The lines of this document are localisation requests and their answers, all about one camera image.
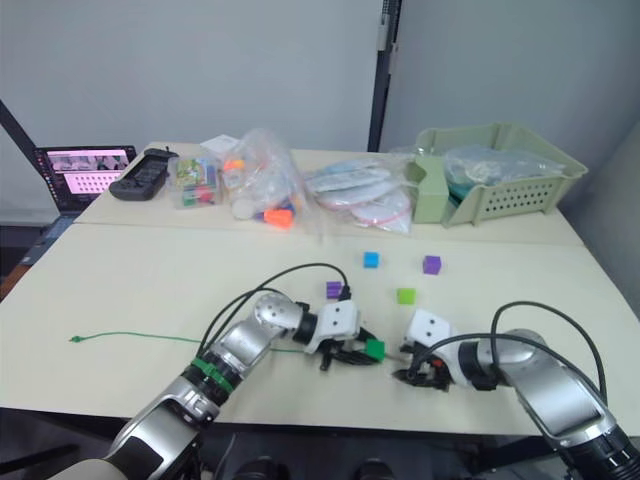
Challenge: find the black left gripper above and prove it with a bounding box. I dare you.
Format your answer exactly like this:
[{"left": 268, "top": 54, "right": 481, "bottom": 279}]
[{"left": 318, "top": 327, "right": 378, "bottom": 372}]

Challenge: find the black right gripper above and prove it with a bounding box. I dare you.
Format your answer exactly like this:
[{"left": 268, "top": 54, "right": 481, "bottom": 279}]
[{"left": 390, "top": 340, "right": 455, "bottom": 393}]

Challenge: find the green lace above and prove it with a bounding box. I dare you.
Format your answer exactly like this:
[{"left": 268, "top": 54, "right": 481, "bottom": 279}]
[{"left": 66, "top": 332, "right": 409, "bottom": 362}]

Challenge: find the clear box of coloured pieces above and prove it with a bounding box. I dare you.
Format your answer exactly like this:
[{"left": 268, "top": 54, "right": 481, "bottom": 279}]
[{"left": 168, "top": 155, "right": 225, "bottom": 211}]

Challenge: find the dark rounded shape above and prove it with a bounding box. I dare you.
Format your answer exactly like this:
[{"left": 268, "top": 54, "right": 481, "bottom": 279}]
[
  {"left": 351, "top": 456, "right": 400, "bottom": 480},
  {"left": 233, "top": 456, "right": 290, "bottom": 480}
]

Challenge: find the orange plastic piece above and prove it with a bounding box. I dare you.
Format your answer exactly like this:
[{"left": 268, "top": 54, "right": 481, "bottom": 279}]
[{"left": 263, "top": 208, "right": 294, "bottom": 230}]

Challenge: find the clear bag of white discs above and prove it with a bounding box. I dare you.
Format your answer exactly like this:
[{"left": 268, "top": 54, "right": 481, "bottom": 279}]
[{"left": 303, "top": 151, "right": 417, "bottom": 236}]

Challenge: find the pale green plastic basket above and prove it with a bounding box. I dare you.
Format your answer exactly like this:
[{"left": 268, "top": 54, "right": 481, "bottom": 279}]
[{"left": 402, "top": 122, "right": 590, "bottom": 230}]

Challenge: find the clear bag of toys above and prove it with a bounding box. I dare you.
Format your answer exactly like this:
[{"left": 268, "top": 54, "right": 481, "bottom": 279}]
[{"left": 218, "top": 127, "right": 322, "bottom": 237}]

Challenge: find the clear bag in basket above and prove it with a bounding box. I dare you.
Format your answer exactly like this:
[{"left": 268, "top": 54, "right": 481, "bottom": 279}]
[{"left": 443, "top": 144, "right": 567, "bottom": 195}]

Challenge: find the white paper packet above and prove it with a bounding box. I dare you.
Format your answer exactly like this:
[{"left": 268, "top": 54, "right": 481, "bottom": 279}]
[{"left": 199, "top": 133, "right": 240, "bottom": 152}]

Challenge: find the black zip case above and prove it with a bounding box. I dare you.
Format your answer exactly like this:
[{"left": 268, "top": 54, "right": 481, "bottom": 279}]
[{"left": 108, "top": 146, "right": 180, "bottom": 203}]

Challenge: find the open laptop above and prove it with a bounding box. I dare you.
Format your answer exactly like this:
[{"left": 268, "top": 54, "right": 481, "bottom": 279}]
[{"left": 33, "top": 145, "right": 138, "bottom": 217}]

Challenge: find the black diagonal bar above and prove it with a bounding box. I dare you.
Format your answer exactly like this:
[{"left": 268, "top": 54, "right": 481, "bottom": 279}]
[{"left": 0, "top": 98, "right": 40, "bottom": 154}]

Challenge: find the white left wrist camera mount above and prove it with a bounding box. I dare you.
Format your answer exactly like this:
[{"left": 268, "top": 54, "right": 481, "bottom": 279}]
[{"left": 303, "top": 300, "right": 362, "bottom": 354}]

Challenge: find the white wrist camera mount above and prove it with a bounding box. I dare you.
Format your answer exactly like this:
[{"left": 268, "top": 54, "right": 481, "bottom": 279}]
[
  {"left": 303, "top": 300, "right": 362, "bottom": 354},
  {"left": 402, "top": 309, "right": 459, "bottom": 359}
]

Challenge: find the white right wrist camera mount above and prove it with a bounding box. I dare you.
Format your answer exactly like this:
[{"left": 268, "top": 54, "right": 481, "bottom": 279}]
[{"left": 402, "top": 309, "right": 459, "bottom": 359}]

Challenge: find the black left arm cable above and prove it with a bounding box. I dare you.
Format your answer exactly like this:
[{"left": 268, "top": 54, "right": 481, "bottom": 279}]
[{"left": 199, "top": 262, "right": 352, "bottom": 354}]

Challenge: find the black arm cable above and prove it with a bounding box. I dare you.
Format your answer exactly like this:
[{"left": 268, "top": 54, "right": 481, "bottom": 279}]
[
  {"left": 199, "top": 262, "right": 352, "bottom": 354},
  {"left": 408, "top": 300, "right": 609, "bottom": 401}
]

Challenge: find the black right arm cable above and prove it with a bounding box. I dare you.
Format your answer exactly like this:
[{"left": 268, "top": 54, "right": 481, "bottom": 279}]
[{"left": 408, "top": 300, "right": 609, "bottom": 401}]

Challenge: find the black vertical post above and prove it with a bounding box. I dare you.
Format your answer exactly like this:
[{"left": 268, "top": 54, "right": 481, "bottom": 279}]
[{"left": 366, "top": 0, "right": 404, "bottom": 154}]

